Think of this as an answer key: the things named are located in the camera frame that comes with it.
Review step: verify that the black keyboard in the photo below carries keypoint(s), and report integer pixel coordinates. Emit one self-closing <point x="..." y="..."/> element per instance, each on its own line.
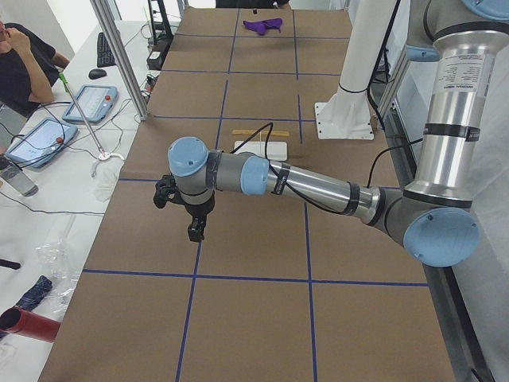
<point x="105" y="57"/>

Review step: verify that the black power box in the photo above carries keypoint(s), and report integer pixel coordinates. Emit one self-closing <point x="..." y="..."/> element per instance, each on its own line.
<point x="158" y="53"/>

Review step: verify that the far blue teach pendant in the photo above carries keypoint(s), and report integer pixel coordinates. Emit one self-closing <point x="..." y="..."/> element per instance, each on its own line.
<point x="95" y="101"/>

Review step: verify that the black computer mouse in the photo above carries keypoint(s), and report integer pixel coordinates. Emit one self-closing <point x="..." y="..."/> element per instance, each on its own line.
<point x="97" y="73"/>

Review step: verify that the crumpled clear plastic wrap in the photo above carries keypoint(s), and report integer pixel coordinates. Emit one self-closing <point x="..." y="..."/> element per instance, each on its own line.
<point x="58" y="265"/>

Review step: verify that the person in black shirt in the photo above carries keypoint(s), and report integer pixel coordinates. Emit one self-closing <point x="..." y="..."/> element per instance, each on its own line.
<point x="29" y="69"/>

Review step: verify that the white wooden towel rack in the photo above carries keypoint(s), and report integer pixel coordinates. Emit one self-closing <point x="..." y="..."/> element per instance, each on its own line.
<point x="248" y="141"/>

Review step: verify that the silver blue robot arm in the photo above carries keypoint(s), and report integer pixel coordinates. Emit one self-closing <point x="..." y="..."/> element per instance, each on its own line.
<point x="431" y="216"/>

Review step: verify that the purple towel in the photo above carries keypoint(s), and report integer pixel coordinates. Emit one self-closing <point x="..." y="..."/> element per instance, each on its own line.
<point x="261" y="27"/>

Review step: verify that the aluminium frame post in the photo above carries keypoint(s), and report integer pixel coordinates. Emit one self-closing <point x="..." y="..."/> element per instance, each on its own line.
<point x="107" y="22"/>

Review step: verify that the near blue teach pendant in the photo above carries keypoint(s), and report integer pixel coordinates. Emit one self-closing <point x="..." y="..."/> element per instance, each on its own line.
<point x="41" y="144"/>

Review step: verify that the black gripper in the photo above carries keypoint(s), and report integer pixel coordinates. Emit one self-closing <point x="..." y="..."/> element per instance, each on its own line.
<point x="197" y="210"/>

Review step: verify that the clear water bottle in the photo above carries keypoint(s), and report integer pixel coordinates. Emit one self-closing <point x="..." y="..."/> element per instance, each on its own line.
<point x="15" y="177"/>

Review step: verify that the blue teach pendant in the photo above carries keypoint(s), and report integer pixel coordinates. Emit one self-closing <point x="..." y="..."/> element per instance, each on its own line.
<point x="95" y="101"/>
<point x="41" y="144"/>

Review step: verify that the red cylinder tube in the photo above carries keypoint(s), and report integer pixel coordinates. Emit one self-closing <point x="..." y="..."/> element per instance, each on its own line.
<point x="28" y="324"/>

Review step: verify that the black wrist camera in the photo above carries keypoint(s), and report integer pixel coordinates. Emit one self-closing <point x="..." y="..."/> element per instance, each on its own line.
<point x="164" y="189"/>

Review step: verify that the reacher grabber stick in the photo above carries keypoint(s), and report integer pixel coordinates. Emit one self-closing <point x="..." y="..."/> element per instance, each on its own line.
<point x="103" y="154"/>

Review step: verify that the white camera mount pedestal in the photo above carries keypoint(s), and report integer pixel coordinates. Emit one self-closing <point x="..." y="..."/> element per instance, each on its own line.
<point x="347" y="115"/>

